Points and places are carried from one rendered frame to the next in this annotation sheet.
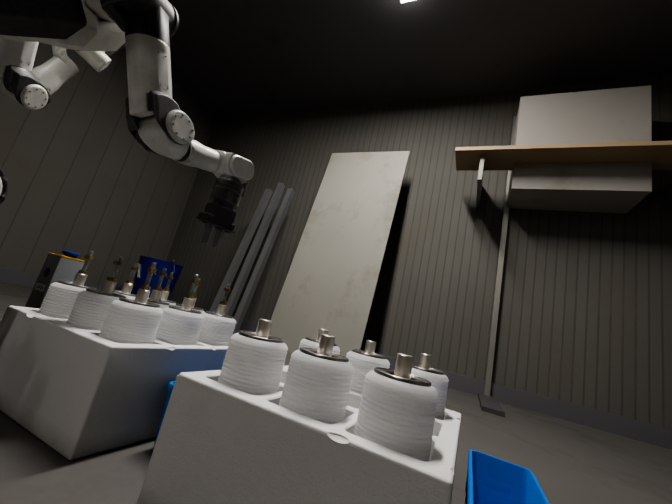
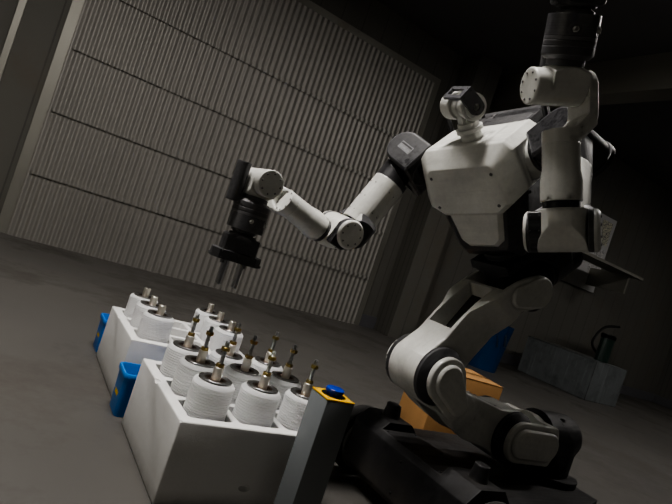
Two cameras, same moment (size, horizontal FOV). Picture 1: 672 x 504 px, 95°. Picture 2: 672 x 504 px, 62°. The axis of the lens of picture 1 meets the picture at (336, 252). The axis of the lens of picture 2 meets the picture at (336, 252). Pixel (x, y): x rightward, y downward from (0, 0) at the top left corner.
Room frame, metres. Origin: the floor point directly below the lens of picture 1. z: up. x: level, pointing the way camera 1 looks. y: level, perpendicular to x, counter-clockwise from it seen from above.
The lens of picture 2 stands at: (1.92, 1.30, 0.60)
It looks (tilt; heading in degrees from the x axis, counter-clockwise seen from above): 0 degrees down; 213
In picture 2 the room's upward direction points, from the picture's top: 19 degrees clockwise
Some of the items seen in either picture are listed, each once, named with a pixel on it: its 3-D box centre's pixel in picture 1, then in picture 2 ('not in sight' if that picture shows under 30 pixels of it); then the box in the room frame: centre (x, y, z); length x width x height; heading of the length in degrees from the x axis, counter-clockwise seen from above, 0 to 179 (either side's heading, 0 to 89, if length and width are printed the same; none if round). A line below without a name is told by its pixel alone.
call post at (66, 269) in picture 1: (45, 313); (309, 465); (0.88, 0.73, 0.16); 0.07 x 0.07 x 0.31; 65
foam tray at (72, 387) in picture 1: (130, 366); (223, 431); (0.83, 0.43, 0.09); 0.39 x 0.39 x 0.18; 65
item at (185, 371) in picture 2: not in sight; (188, 397); (0.94, 0.38, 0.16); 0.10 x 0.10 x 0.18
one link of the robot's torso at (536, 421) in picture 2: not in sight; (507, 430); (0.27, 0.95, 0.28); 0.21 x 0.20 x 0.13; 155
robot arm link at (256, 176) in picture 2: (232, 178); (253, 190); (0.95, 0.38, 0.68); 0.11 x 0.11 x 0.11; 67
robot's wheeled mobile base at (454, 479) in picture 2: not in sight; (490, 459); (0.29, 0.94, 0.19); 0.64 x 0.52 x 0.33; 155
